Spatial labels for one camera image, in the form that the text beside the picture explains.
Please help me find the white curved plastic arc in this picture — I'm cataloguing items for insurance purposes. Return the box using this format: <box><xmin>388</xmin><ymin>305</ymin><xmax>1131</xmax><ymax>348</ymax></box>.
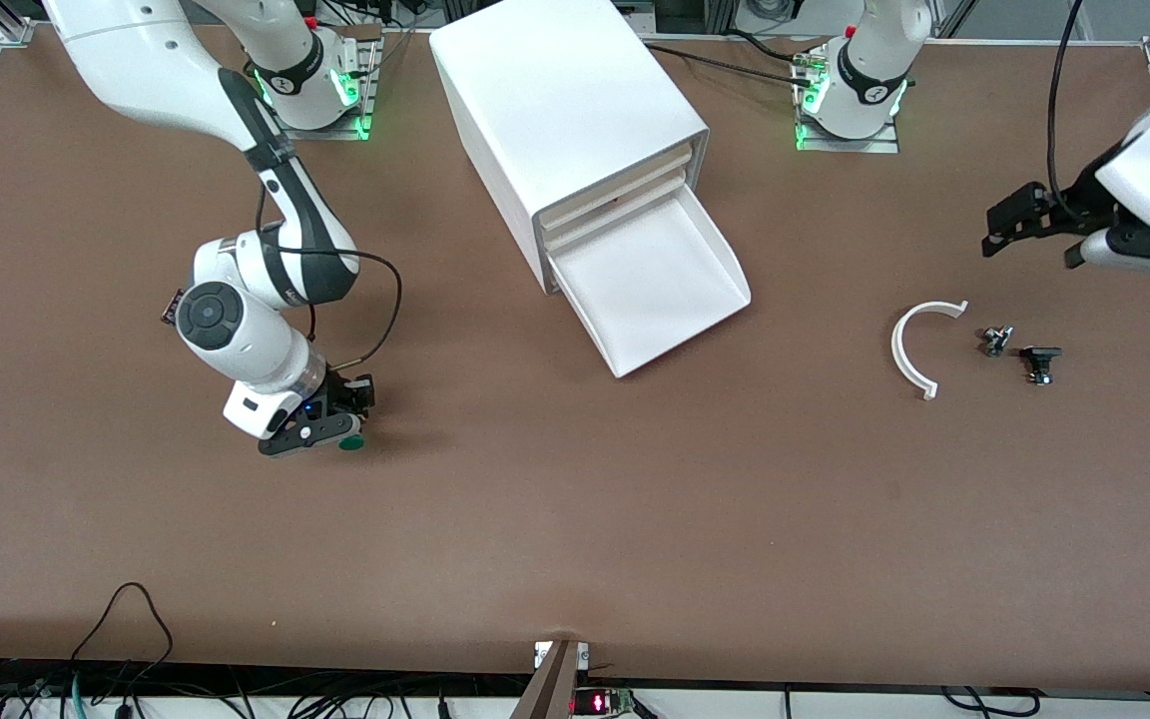
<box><xmin>890</xmin><ymin>300</ymin><xmax>971</xmax><ymax>402</ymax></box>

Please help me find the black looped cable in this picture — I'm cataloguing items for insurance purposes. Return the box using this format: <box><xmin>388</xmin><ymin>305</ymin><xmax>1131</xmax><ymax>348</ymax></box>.
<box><xmin>70</xmin><ymin>581</ymin><xmax>176</xmax><ymax>692</ymax></box>

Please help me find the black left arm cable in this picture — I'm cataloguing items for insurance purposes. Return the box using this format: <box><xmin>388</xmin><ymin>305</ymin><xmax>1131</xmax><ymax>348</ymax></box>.
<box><xmin>1045</xmin><ymin>0</ymin><xmax>1097</xmax><ymax>227</ymax></box>

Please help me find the black cable to arm base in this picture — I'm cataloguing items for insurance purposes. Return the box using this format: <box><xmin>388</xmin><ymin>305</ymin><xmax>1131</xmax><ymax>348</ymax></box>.
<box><xmin>641</xmin><ymin>40</ymin><xmax>822</xmax><ymax>93</ymax></box>

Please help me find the white three-drawer cabinet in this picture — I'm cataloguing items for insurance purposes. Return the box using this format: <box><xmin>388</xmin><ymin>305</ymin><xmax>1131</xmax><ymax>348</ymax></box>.
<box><xmin>428</xmin><ymin>0</ymin><xmax>711</xmax><ymax>297</ymax></box>

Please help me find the black cable under table edge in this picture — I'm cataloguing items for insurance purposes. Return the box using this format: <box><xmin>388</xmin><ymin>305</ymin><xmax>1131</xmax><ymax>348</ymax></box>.
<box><xmin>938</xmin><ymin>685</ymin><xmax>1047</xmax><ymax>719</ymax></box>

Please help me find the left arm wrist camera bracket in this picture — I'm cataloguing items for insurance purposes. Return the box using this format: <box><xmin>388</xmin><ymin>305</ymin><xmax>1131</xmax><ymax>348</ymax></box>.
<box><xmin>1063</xmin><ymin>224</ymin><xmax>1150</xmax><ymax>284</ymax></box>

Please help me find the white shallow cabinet drawer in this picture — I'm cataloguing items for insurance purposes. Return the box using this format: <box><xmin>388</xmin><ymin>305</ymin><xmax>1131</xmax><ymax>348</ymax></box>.
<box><xmin>539</xmin><ymin>168</ymin><xmax>689</xmax><ymax>255</ymax></box>
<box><xmin>535</xmin><ymin>142</ymin><xmax>694</xmax><ymax>233</ymax></box>

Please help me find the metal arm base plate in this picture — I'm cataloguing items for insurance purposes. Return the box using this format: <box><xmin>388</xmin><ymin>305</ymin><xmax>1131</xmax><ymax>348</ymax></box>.
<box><xmin>276</xmin><ymin>24</ymin><xmax>383</xmax><ymax>142</ymax></box>
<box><xmin>793</xmin><ymin>40</ymin><xmax>902</xmax><ymax>155</ymax></box>

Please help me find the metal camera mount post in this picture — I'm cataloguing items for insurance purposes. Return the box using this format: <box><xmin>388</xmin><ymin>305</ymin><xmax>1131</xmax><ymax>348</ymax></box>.
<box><xmin>509</xmin><ymin>639</ymin><xmax>592</xmax><ymax>719</ymax></box>

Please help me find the white deep scoop-front drawer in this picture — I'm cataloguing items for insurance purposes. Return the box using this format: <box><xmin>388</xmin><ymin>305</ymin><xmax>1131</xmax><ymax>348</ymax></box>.
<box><xmin>546</xmin><ymin>184</ymin><xmax>754</xmax><ymax>381</ymax></box>

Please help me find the black mounting nut component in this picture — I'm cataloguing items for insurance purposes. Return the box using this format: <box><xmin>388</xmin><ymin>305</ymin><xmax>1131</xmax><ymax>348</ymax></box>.
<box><xmin>1018</xmin><ymin>345</ymin><xmax>1064</xmax><ymax>387</ymax></box>

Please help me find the circuit board with red light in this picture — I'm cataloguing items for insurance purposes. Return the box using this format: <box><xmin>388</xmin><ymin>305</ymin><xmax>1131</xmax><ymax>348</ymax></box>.
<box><xmin>571</xmin><ymin>686</ymin><xmax>638</xmax><ymax>719</ymax></box>

